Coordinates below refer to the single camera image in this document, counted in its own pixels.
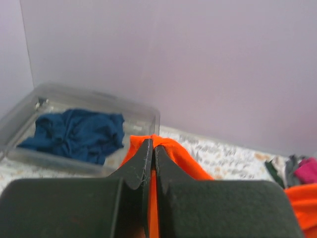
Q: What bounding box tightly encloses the grey folded t shirt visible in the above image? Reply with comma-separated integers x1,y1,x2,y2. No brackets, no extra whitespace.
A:
285,155,308,188

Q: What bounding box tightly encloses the floral table mat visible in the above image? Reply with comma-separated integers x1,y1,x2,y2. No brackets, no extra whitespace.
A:
0,126,287,189

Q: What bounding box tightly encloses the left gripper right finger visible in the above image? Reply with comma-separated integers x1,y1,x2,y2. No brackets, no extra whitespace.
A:
155,146,304,238

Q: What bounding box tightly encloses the orange t shirt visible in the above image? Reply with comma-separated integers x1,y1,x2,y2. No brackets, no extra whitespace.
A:
121,135,317,238

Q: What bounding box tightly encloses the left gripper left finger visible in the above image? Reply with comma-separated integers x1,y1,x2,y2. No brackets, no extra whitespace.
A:
0,139,153,238

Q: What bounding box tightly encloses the dark green folded shirt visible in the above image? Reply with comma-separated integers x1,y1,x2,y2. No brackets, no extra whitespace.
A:
264,161,285,189

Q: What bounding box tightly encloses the blue t shirt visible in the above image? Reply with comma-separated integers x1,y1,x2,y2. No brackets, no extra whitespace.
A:
18,109,124,165

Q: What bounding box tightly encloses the clear plastic bin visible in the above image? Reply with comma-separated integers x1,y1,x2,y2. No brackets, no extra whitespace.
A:
0,84,160,177

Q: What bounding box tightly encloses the pink folded t shirt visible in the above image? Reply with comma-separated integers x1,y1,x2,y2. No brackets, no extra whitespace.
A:
294,157,317,184

